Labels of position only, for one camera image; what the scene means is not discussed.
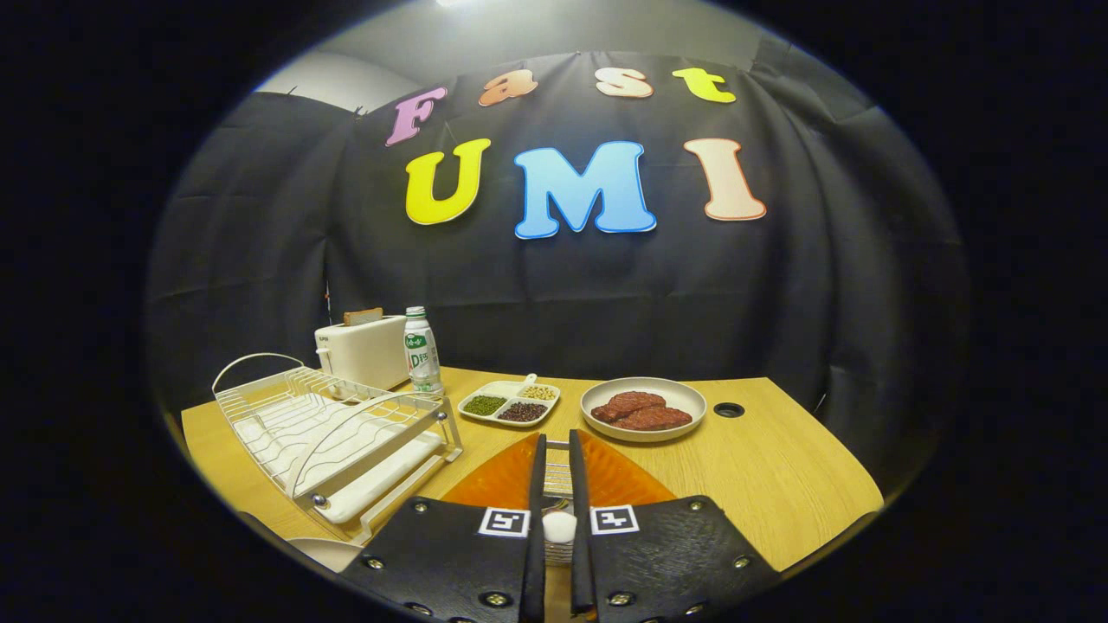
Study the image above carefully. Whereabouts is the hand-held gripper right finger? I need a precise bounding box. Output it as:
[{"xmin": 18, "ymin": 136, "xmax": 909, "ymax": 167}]
[{"xmin": 567, "ymin": 428, "xmax": 783, "ymax": 622}]

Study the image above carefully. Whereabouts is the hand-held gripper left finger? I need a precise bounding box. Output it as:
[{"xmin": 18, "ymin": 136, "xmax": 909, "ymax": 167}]
[{"xmin": 340, "ymin": 431, "xmax": 549, "ymax": 623}]

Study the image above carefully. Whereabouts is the metal wire basket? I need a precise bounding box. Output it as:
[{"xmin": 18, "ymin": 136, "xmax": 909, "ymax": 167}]
[{"xmin": 545, "ymin": 440, "xmax": 572, "ymax": 568}]

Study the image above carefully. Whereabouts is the spoon with pink striped handle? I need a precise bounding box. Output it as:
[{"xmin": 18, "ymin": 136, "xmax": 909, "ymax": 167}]
[{"xmin": 541, "ymin": 498, "xmax": 579, "ymax": 544}]

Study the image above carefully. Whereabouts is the white wire dish rack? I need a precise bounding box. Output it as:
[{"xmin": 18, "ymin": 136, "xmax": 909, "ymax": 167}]
[{"xmin": 212, "ymin": 352, "xmax": 464, "ymax": 546}]

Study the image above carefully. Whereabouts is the white divided dish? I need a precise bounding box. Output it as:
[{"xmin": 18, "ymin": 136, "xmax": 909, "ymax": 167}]
[{"xmin": 457, "ymin": 373, "xmax": 562, "ymax": 429}]

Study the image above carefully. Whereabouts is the beige plate with meat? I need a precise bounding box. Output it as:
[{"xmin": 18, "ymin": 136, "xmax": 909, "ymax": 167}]
[{"xmin": 580, "ymin": 376, "xmax": 708, "ymax": 444}]

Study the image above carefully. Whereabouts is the red meat piece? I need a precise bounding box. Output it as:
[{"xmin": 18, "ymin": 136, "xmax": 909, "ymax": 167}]
[
  {"xmin": 610, "ymin": 406, "xmax": 693, "ymax": 432},
  {"xmin": 590, "ymin": 391, "xmax": 667, "ymax": 423}
]

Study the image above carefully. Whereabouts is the white bottle with green label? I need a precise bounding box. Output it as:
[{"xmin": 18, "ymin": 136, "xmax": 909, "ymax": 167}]
[{"xmin": 403, "ymin": 306, "xmax": 444, "ymax": 396}]

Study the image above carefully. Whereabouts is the white toaster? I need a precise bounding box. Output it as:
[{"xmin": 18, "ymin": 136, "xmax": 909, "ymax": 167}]
[{"xmin": 314, "ymin": 315, "xmax": 409, "ymax": 392}]

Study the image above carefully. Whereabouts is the black backdrop cloth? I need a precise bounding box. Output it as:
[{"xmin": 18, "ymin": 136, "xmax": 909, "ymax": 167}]
[{"xmin": 147, "ymin": 35, "xmax": 970, "ymax": 485}]

